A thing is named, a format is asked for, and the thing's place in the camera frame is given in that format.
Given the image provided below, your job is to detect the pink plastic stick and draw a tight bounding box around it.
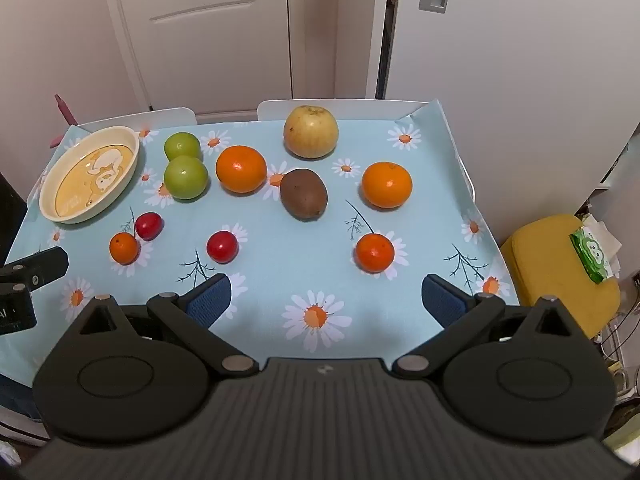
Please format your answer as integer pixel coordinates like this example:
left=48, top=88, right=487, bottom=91
left=48, top=94, right=79, bottom=150

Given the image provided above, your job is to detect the tiny tangerine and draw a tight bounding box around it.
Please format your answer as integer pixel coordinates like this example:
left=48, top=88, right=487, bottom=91
left=109, top=232, right=140, bottom=265

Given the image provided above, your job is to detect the large orange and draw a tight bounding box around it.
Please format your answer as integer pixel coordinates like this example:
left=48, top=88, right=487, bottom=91
left=215, top=145, right=268, bottom=195
left=361, top=161, right=414, bottom=210

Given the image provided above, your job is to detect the white wardrobe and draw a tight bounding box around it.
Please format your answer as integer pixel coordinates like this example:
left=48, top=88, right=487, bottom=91
left=385, top=0, right=640, bottom=246

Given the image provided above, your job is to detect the green tissue pack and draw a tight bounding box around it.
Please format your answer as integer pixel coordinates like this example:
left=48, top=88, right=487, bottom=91
left=569, top=226, right=615, bottom=286

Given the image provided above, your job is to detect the blue daisy print tablecloth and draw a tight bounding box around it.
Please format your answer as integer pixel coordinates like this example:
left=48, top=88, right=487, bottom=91
left=0, top=99, right=521, bottom=386

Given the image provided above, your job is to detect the brown kiwi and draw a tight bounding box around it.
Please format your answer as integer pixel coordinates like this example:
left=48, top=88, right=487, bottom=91
left=279, top=168, right=329, bottom=221

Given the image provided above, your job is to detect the white chair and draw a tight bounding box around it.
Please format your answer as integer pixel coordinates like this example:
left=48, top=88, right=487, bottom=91
left=256, top=99, right=431, bottom=122
left=75, top=107, right=197, bottom=132

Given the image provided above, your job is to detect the yellow stool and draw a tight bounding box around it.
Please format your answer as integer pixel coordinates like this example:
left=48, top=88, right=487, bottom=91
left=500, top=214, right=622, bottom=339

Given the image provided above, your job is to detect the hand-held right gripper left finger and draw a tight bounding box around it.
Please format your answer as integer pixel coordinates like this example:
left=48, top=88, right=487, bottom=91
left=75, top=273, right=260, bottom=376

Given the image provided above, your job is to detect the white panel door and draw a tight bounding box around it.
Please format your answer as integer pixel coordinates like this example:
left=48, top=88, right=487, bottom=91
left=100, top=0, right=307, bottom=117

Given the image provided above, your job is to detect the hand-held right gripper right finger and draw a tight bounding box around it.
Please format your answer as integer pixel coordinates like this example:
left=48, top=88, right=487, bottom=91
left=390, top=274, right=576, bottom=376

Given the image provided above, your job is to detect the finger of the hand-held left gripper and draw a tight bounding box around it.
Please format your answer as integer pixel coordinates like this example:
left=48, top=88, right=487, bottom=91
left=0, top=247, right=70, bottom=292

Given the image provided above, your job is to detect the small tangerine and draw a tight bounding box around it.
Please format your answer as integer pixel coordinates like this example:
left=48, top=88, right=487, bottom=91
left=355, top=233, right=396, bottom=274

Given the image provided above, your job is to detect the cream oval bowl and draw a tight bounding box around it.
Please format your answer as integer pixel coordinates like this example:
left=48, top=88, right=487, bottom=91
left=39, top=126, right=141, bottom=225

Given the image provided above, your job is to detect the green apple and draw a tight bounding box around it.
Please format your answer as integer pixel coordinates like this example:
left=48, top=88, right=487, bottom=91
left=164, top=132, right=202, bottom=163
left=164, top=155, right=209, bottom=200

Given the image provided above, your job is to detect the red cherry tomato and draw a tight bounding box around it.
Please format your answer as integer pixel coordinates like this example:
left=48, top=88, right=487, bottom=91
left=135, top=212, right=164, bottom=242
left=206, top=230, right=239, bottom=264

